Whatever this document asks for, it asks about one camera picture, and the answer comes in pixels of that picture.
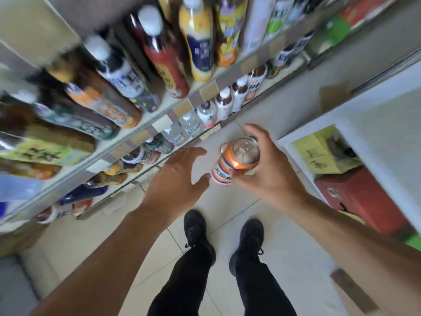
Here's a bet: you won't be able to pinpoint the green packet boxes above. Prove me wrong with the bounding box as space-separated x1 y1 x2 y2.
403 233 421 251

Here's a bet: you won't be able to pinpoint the white shelving unit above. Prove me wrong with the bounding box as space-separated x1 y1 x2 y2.
278 61 421 237

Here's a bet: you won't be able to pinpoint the yellow flat box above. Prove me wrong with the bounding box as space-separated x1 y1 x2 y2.
292 125 362 175

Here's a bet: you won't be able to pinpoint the person's right shoe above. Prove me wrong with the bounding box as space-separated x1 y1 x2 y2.
229 219 265 277

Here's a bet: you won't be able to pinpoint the person's left shoe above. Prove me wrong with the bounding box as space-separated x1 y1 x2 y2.
183 209 217 266

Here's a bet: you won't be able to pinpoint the plain brown cardboard box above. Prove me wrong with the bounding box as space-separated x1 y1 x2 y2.
330 269 382 316

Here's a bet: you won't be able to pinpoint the red flat box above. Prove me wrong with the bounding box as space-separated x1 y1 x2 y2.
314 166 410 236

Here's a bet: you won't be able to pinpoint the rows of small bottles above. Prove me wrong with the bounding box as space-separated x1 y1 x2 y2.
0 0 316 224

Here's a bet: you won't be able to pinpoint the person's dark grey trousers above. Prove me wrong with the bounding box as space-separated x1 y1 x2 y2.
147 246 296 316

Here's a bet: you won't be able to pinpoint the person's right forearm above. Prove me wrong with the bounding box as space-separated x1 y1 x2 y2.
286 194 421 316

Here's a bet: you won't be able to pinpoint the person's left hand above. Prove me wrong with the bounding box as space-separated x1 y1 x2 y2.
141 147 211 227

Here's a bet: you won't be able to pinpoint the person's right hand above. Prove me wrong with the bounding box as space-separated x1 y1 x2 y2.
230 124 310 214

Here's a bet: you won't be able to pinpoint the person's left forearm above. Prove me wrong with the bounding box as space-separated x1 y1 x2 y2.
31 207 171 316

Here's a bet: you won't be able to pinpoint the person's shoe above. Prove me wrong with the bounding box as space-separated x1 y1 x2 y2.
229 219 265 277
183 209 217 266

